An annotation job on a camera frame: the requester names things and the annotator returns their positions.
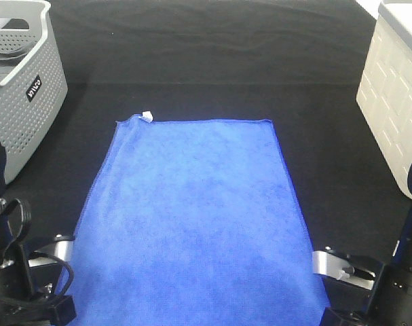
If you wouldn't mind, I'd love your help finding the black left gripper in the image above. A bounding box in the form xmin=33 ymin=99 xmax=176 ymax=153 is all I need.
xmin=32 ymin=295 xmax=77 ymax=326

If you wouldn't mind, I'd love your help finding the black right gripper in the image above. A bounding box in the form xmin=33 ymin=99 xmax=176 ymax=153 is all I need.
xmin=322 ymin=264 xmax=385 ymax=325

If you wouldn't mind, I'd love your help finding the blue microfibre towel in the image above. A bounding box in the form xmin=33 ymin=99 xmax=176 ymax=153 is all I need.
xmin=70 ymin=115 xmax=329 ymax=325

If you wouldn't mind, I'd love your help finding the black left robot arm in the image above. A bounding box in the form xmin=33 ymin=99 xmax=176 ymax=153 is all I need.
xmin=0 ymin=142 xmax=77 ymax=325

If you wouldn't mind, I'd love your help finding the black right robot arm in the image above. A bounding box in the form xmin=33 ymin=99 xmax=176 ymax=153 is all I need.
xmin=312 ymin=164 xmax=412 ymax=325

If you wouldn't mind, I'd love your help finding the white plastic storage bin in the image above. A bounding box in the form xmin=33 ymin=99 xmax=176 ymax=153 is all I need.
xmin=356 ymin=1 xmax=412 ymax=198

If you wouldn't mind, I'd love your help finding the grey perforated laundry basket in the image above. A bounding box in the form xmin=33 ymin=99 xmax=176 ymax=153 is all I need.
xmin=0 ymin=1 xmax=68 ymax=183

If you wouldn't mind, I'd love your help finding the black felt table mat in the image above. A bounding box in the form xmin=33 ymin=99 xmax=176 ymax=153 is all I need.
xmin=0 ymin=0 xmax=412 ymax=326

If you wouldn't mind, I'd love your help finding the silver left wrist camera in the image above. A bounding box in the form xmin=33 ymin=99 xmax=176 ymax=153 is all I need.
xmin=27 ymin=234 xmax=75 ymax=262

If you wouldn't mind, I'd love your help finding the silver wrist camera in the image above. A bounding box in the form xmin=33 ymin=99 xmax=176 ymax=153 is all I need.
xmin=312 ymin=247 xmax=383 ymax=291
xmin=27 ymin=234 xmax=75 ymax=262

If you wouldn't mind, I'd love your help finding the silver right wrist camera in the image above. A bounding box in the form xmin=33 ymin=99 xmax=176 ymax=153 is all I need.
xmin=312 ymin=247 xmax=383 ymax=291

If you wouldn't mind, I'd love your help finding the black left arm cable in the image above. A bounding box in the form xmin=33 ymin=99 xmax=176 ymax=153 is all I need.
xmin=0 ymin=198 xmax=75 ymax=306

